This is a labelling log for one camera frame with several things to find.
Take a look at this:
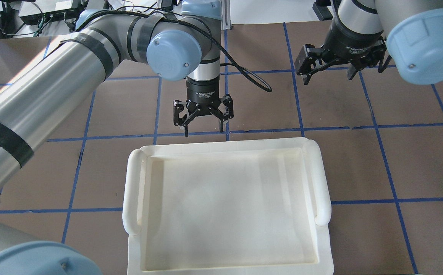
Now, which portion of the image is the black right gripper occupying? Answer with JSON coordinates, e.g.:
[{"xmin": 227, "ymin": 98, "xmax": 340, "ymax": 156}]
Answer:
[{"xmin": 294, "ymin": 19, "xmax": 388, "ymax": 85}]

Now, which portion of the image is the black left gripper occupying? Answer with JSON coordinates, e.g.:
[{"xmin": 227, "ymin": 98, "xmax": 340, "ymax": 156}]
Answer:
[{"xmin": 173, "ymin": 76, "xmax": 234, "ymax": 138}]

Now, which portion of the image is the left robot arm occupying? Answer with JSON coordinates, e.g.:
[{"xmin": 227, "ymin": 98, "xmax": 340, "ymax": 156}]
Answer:
[{"xmin": 0, "ymin": 0, "xmax": 233, "ymax": 275}]

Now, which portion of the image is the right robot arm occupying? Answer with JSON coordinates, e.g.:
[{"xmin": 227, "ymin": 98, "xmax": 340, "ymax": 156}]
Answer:
[{"xmin": 294, "ymin": 0, "xmax": 443, "ymax": 85}]

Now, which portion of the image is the black power adapter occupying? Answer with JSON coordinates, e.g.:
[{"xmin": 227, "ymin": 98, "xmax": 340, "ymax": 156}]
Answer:
[{"xmin": 312, "ymin": 0, "xmax": 333, "ymax": 21}]

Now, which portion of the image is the white plastic tray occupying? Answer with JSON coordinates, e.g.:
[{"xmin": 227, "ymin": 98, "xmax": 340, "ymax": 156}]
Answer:
[{"xmin": 122, "ymin": 137, "xmax": 334, "ymax": 275}]

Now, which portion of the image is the aluminium frame post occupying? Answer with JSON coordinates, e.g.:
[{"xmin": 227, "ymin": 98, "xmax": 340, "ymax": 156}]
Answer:
[{"xmin": 221, "ymin": 0, "xmax": 232, "ymax": 30}]

